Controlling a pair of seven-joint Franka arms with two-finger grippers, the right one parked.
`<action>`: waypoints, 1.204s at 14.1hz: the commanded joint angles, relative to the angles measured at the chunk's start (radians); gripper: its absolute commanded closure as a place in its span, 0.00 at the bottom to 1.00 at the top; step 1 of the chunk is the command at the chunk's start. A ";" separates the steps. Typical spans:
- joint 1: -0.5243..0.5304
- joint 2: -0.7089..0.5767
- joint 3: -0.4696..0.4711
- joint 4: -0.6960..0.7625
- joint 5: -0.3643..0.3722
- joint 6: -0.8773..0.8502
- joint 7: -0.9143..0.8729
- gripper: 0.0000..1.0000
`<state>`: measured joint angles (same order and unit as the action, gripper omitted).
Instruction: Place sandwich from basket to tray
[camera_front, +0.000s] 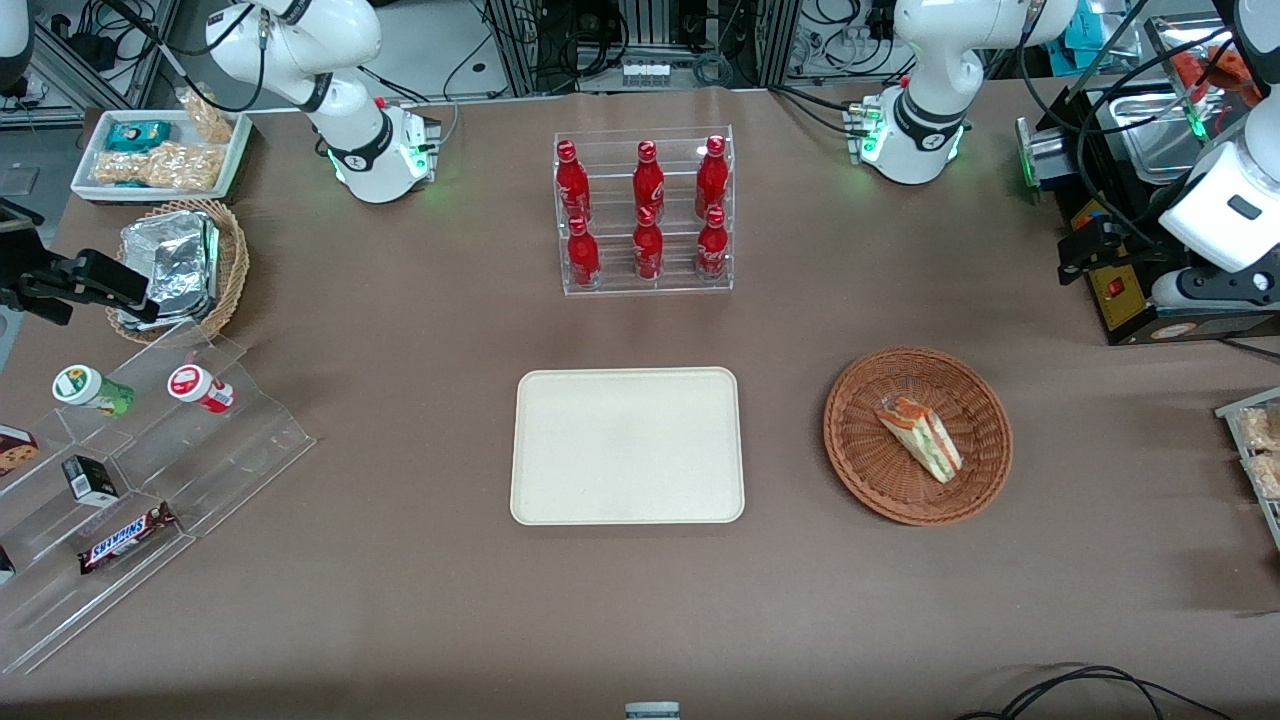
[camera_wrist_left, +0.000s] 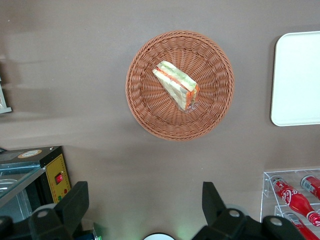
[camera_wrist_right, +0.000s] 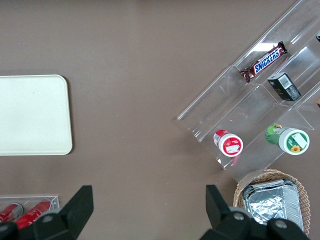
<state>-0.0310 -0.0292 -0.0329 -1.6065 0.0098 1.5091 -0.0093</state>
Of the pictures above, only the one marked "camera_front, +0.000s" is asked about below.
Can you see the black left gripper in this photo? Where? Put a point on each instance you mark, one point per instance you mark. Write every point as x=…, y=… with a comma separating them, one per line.
x=1128, y=243

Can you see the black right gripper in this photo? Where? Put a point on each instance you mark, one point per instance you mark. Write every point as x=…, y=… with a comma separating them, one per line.
x=22, y=262

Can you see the triangular sandwich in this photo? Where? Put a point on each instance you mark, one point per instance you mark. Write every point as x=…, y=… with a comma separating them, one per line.
x=925, y=440

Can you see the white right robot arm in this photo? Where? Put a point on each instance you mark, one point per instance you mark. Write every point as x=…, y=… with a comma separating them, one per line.
x=300, y=50

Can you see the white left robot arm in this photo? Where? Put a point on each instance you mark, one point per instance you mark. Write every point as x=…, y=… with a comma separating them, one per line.
x=930, y=70

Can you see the tan wicker basket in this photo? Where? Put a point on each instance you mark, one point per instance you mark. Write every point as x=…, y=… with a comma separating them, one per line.
x=232, y=265

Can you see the white snack tray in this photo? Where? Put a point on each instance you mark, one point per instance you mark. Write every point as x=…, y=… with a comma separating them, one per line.
x=90, y=165

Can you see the brown round wicker basket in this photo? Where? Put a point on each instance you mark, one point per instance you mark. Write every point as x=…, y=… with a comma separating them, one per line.
x=870, y=470

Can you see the right edge snack tray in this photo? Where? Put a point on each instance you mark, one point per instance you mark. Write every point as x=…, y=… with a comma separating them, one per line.
x=1272, y=520

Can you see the beige rectangular plastic tray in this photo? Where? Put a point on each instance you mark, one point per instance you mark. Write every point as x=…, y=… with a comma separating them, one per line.
x=627, y=445

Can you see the silver foil containers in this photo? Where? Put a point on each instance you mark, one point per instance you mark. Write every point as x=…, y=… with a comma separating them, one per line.
x=180, y=265

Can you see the black food warmer machine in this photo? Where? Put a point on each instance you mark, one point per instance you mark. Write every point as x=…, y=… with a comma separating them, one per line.
x=1130, y=320

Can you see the green lidded drink cup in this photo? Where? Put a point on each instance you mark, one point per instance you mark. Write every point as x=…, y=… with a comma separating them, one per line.
x=85, y=388

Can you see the red lidded drink cup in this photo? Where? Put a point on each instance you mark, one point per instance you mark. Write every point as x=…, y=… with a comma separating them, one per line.
x=198, y=386

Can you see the green rimmed metal scoop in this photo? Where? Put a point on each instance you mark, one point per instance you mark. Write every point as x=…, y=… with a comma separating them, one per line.
x=1040, y=160

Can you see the large clear peanut bag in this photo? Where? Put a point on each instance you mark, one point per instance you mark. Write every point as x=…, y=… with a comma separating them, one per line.
x=160, y=168

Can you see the steel warmer pan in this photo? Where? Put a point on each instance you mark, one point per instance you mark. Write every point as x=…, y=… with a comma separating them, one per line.
x=1150, y=140

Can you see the clear acrylic stepped display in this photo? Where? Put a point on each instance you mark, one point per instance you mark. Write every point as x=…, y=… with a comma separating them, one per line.
x=230, y=450

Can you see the teal snack packet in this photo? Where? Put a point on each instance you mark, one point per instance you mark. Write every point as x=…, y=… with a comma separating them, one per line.
x=138, y=135

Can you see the small black carton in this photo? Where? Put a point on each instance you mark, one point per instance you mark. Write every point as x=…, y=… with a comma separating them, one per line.
x=90, y=480

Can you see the brown cookie box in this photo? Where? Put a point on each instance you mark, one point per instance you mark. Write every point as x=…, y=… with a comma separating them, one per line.
x=15, y=450

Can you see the small clear peanut bag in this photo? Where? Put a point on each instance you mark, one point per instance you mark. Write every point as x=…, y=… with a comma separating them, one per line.
x=208, y=118

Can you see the Snickers chocolate bar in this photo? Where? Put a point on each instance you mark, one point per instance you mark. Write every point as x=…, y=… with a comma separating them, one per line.
x=128, y=538

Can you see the orange fried food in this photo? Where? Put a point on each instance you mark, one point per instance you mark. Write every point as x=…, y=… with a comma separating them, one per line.
x=1215, y=68

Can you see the clear wrapped snack bag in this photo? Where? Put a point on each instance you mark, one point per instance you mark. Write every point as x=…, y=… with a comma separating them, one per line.
x=1268, y=476
x=1260, y=428

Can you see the red cola bottle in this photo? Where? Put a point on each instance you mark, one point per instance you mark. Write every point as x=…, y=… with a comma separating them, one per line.
x=713, y=250
x=648, y=180
x=648, y=250
x=572, y=185
x=712, y=180
x=584, y=258

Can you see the clear acrylic bottle rack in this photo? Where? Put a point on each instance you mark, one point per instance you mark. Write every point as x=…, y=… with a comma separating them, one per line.
x=680, y=285

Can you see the white power strip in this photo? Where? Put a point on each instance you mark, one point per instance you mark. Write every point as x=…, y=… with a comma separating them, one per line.
x=645, y=70

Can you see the grey device edge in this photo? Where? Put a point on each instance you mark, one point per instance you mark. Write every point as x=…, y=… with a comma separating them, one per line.
x=652, y=712

